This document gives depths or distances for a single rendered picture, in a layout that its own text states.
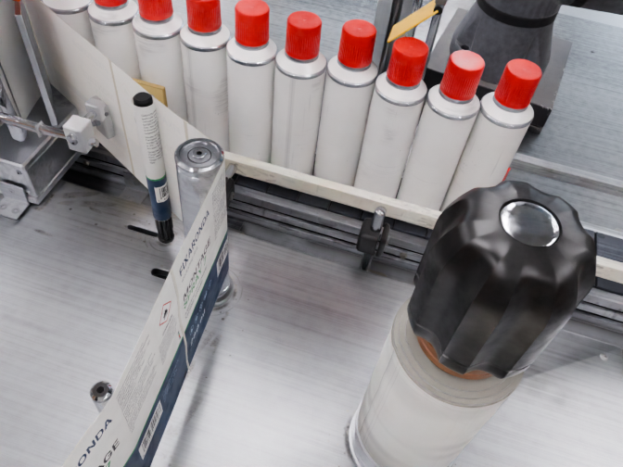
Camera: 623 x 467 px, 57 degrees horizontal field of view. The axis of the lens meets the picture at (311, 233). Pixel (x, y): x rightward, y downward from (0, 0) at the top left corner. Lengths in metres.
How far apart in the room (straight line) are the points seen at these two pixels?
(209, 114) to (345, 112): 0.16
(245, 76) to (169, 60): 0.09
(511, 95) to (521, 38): 0.34
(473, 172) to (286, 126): 0.20
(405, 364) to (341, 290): 0.25
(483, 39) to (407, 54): 0.37
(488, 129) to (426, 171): 0.08
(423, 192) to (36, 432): 0.43
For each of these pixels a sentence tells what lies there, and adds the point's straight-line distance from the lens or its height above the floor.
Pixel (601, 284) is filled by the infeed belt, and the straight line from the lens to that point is 0.71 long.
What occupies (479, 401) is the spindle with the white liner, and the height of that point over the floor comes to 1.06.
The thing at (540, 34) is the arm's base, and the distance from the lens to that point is 0.92.
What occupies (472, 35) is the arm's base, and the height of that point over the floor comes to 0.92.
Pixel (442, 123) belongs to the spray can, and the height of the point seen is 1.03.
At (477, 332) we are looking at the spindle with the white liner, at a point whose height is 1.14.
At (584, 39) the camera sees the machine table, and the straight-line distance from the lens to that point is 1.21.
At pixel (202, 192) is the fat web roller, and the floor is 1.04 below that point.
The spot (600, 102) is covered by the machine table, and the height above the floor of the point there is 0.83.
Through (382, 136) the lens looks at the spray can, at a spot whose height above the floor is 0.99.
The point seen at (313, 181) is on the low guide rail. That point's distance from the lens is 0.65.
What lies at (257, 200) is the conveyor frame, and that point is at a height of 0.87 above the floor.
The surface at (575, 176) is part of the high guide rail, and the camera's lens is 0.68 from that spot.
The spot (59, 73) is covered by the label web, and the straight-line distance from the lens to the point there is 0.70.
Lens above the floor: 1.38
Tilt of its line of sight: 51 degrees down
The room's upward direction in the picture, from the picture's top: 8 degrees clockwise
